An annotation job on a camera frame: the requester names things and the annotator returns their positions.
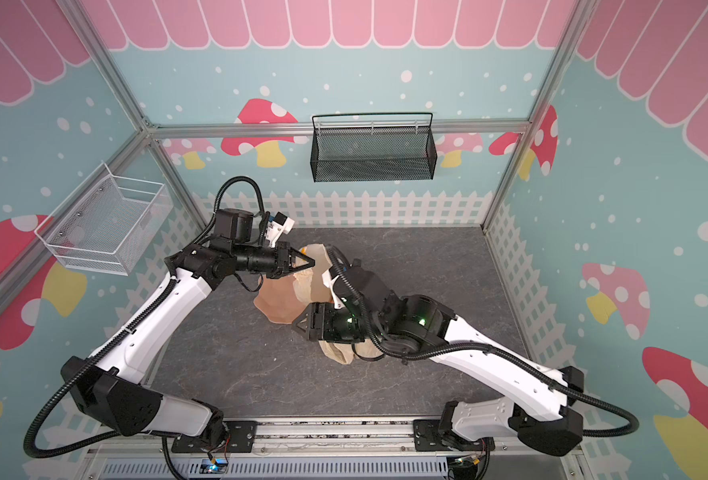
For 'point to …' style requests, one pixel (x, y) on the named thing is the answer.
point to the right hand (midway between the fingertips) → (300, 329)
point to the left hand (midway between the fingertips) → (312, 269)
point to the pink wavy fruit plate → (278, 300)
